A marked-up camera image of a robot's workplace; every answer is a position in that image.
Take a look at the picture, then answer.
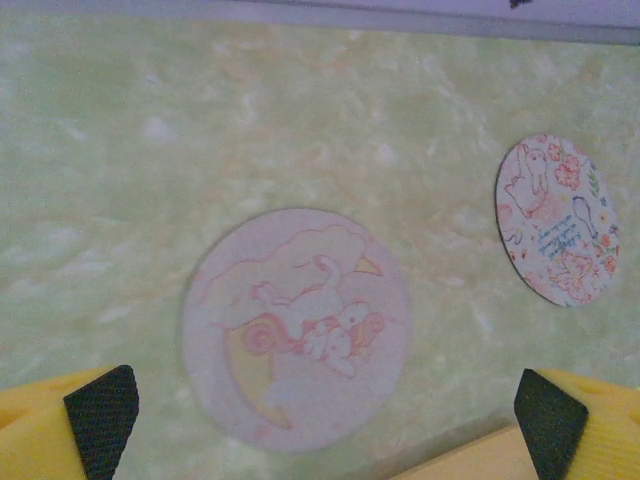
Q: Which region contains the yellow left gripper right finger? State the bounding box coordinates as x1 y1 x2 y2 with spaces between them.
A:
514 368 640 480

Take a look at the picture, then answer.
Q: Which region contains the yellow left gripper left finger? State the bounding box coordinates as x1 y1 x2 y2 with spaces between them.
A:
0 364 139 480

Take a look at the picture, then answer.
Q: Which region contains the round floral cat print coaster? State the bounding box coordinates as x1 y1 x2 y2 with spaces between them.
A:
494 133 621 308

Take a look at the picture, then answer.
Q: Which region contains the round unicorn print coaster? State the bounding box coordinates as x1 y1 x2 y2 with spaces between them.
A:
180 208 414 454

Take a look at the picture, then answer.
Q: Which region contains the yellow plastic tray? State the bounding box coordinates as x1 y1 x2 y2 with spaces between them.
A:
389 424 539 480

